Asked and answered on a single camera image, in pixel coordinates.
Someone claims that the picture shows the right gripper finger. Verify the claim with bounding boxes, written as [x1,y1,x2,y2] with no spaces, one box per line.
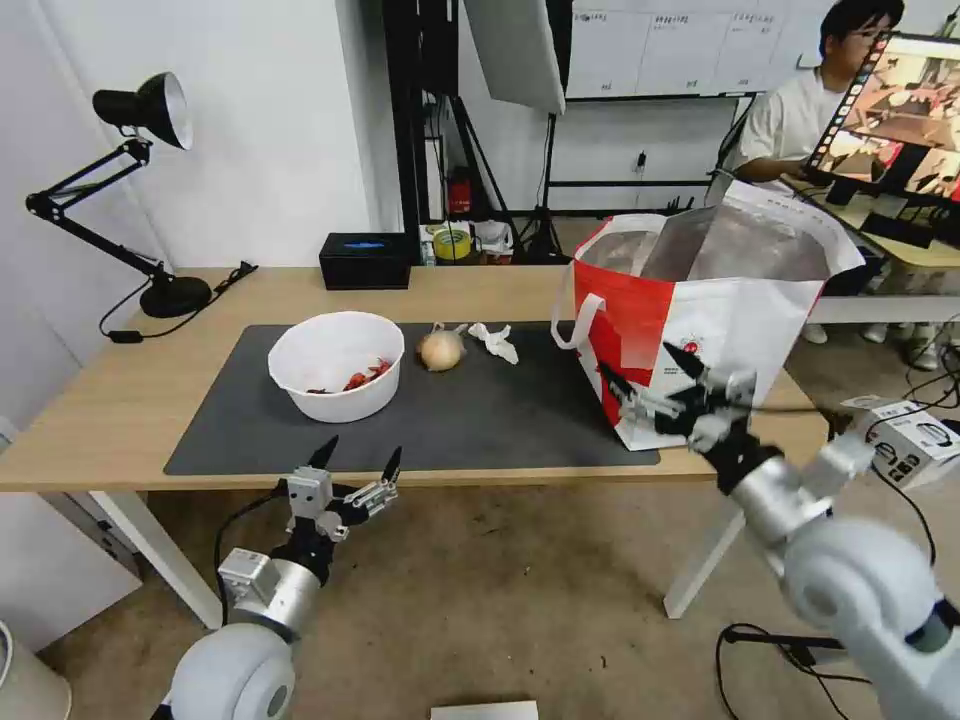
[596,359,681,433]
[662,341,760,411]

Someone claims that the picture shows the red and white takeout bag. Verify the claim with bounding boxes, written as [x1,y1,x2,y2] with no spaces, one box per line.
[551,179,868,454]

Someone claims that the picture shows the white round bowl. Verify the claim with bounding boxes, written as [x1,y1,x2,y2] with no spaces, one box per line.
[267,311,405,424]

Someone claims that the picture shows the red crayfish shells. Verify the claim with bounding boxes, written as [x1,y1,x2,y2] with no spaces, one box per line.
[303,357,392,396]

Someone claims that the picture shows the dark grey table mat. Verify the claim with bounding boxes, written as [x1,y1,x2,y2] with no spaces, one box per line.
[163,321,663,478]

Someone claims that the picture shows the crumpled white tissue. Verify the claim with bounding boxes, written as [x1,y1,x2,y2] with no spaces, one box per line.
[467,322,521,367]

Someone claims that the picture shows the brown onion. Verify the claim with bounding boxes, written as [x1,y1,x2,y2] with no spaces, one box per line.
[416,322,467,372]

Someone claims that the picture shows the white printed cardboard box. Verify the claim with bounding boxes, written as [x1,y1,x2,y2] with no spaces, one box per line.
[838,395,960,487]

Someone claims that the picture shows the black tissue box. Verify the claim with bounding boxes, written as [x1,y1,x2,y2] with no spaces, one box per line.
[317,232,413,292]

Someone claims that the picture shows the black light stand tripod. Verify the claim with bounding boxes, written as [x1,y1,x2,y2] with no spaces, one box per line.
[515,112,573,265]

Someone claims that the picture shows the black desk lamp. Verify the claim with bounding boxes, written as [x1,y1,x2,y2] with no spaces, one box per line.
[25,71,216,320]

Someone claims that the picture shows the yellow tape roll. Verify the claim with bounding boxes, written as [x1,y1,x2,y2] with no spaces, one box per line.
[432,224,475,263]

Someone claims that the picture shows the wooden table with white legs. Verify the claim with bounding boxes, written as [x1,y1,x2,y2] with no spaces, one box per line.
[0,263,832,631]

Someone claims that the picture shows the white robot front shell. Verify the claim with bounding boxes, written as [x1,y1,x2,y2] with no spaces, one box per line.
[429,700,541,720]

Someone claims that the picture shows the wooden desk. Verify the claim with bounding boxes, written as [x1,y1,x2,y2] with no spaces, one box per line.
[778,172,960,273]

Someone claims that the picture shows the white cabinet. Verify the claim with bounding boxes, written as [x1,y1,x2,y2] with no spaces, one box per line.
[0,491,145,655]

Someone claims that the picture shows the person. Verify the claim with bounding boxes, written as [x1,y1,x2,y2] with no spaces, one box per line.
[728,0,910,186]

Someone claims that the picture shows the red fire extinguisher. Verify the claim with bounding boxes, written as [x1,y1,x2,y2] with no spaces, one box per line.
[446,167,475,220]

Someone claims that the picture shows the white round bin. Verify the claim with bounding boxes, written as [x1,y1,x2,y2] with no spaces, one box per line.
[0,620,74,720]

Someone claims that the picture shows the whiteboard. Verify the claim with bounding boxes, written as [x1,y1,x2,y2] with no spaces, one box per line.
[565,0,790,100]

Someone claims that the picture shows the computer monitor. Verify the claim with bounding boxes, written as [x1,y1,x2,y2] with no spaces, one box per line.
[797,31,960,205]

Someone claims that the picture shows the white softbox panel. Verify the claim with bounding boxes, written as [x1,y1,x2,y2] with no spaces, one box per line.
[460,0,569,116]

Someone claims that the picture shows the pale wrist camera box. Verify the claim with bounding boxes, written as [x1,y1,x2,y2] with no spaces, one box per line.
[689,410,740,453]
[289,465,334,520]

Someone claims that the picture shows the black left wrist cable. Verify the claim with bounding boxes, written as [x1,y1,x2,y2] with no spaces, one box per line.
[212,485,295,590]

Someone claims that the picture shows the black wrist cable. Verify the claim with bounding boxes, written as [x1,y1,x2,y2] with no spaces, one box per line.
[866,419,940,575]
[212,485,295,590]

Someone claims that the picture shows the black floor cable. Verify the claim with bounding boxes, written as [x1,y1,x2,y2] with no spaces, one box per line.
[714,620,853,720]

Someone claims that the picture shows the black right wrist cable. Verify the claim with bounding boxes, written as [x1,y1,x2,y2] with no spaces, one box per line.
[866,419,940,575]

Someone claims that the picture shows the black lamp cable with switch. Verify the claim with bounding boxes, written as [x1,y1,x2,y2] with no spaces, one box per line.
[99,260,261,346]

